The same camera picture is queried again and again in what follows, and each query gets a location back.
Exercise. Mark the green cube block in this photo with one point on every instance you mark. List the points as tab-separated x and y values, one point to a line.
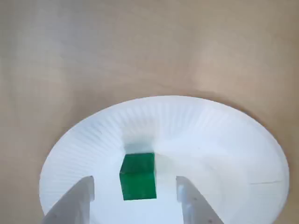
137	182

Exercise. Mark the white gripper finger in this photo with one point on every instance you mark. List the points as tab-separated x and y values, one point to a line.
70	207
198	210

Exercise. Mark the white paper plate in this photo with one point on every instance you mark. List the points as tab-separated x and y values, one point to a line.
210	163

